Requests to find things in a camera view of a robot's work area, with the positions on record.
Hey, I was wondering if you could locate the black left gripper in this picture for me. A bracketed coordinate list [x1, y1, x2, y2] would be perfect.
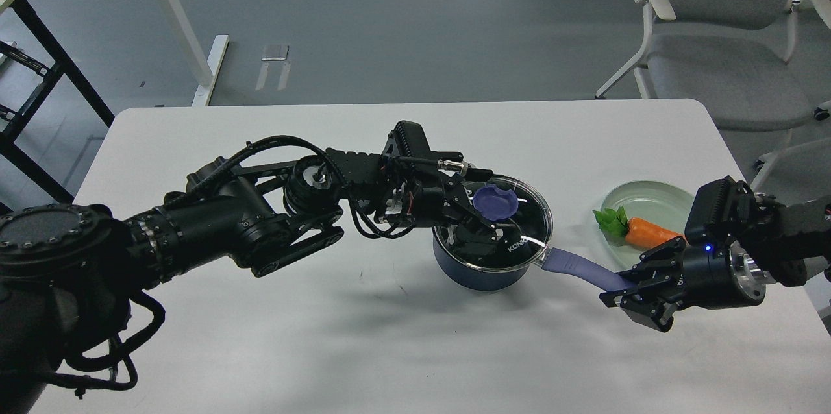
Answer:
[388, 169, 521, 258]

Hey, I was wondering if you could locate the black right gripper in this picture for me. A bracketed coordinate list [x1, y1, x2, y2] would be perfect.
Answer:
[599, 236, 767, 332]

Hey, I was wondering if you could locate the glass pot lid blue knob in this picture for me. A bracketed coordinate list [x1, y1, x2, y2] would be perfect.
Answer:
[436, 175, 553, 271]

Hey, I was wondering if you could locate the dark blue saucepan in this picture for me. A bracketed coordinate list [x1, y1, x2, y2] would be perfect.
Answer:
[431, 174, 640, 293]

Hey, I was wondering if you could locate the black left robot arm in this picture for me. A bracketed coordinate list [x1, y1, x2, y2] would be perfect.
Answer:
[1, 121, 520, 413]

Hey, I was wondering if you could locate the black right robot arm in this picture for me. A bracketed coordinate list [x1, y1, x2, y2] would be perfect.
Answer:
[595, 177, 830, 332]

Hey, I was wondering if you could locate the orange toy carrot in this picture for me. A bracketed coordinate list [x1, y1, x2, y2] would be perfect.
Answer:
[591, 206, 686, 249]

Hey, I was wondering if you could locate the grey office chair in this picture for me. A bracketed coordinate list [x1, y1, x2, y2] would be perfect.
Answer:
[595, 0, 831, 184]

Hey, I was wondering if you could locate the black metal rack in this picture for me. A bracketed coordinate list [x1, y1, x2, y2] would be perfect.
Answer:
[1, 0, 115, 204]

